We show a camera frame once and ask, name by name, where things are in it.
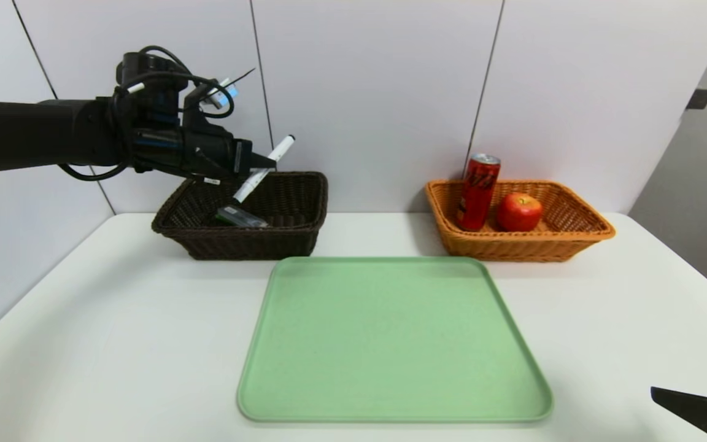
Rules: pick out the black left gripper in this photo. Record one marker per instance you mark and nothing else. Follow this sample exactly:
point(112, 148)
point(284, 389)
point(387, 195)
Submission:
point(242, 158)

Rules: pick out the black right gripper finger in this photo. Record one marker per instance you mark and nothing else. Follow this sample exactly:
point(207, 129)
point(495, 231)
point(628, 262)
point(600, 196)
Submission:
point(703, 412)

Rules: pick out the white marker pen black caps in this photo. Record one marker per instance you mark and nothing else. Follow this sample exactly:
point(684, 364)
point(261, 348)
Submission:
point(255, 180)

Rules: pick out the clear plastic pencil lead case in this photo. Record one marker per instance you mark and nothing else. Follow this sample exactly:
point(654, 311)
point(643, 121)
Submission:
point(242, 217)

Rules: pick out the red soda can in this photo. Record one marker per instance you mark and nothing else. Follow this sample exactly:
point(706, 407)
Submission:
point(477, 190)

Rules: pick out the red apple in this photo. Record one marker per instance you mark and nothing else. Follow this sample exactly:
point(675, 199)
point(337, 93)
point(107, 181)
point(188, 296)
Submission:
point(519, 212)

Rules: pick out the dark brown wicker basket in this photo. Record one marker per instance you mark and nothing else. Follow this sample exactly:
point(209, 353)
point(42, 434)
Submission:
point(237, 242)

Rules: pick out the orange wicker basket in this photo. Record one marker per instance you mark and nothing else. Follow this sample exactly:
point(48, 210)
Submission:
point(544, 242)

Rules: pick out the thin black zip tie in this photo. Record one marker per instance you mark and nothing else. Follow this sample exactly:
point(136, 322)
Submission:
point(240, 77)

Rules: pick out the light green plastic tray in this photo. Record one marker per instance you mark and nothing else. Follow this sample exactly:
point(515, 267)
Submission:
point(390, 356)

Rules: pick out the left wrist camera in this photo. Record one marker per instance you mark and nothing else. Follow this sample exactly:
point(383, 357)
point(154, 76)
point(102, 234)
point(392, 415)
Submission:
point(221, 95)

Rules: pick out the dark grey wall bracket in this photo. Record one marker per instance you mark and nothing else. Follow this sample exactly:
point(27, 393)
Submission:
point(699, 98)

